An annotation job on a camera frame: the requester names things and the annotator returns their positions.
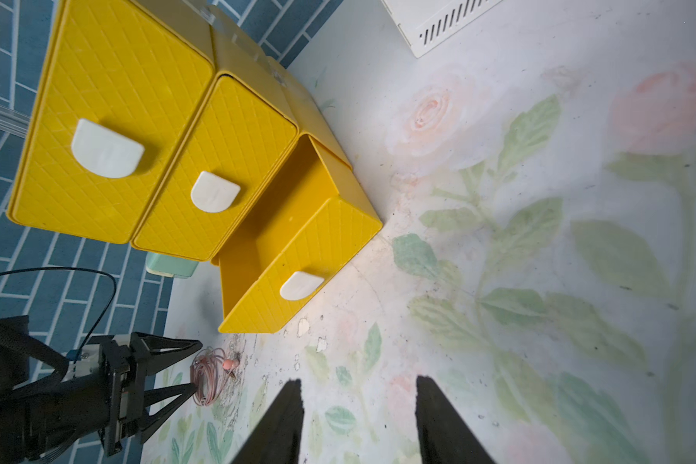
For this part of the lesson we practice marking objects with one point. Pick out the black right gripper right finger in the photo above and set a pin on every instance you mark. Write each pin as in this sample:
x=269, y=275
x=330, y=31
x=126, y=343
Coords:
x=443, y=435

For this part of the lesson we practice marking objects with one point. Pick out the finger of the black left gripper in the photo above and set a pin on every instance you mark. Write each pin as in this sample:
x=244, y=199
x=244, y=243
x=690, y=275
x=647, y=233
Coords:
x=154, y=354
x=158, y=406

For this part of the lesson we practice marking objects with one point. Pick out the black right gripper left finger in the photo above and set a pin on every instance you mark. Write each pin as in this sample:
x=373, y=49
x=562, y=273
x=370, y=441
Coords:
x=277, y=437

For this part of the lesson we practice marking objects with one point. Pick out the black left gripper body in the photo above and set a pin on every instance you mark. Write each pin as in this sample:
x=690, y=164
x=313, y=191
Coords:
x=110, y=399

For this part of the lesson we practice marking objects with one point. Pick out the yellow plastic drawer cabinet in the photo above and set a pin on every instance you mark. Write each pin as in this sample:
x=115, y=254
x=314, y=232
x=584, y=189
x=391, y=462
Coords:
x=173, y=132

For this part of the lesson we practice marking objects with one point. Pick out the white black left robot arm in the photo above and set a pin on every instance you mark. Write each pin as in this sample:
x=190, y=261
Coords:
x=27, y=365

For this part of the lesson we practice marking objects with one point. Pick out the green manual pencil sharpener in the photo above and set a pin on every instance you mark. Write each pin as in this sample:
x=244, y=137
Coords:
x=169, y=266

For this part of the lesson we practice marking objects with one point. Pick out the floral table mat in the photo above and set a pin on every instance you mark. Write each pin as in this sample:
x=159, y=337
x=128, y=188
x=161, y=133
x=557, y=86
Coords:
x=536, y=178

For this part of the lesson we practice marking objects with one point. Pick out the white file organizer rack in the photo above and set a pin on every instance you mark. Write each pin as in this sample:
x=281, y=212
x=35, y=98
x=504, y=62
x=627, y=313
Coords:
x=424, y=24

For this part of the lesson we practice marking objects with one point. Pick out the pink wired earphones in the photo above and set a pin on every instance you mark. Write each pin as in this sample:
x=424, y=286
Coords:
x=210, y=369

